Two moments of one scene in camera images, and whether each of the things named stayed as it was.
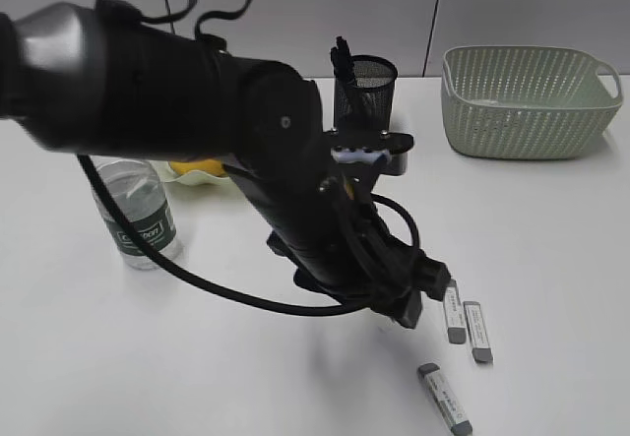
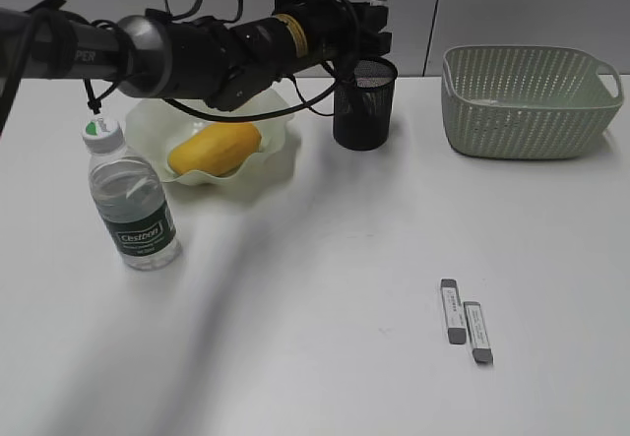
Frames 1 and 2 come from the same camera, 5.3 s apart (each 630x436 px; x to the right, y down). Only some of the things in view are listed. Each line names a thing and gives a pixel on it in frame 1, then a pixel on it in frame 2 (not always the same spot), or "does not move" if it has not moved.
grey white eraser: x=477 y=334 does not move
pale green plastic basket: x=527 y=101 does not move
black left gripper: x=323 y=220 to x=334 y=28
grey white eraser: x=455 y=318 does not move
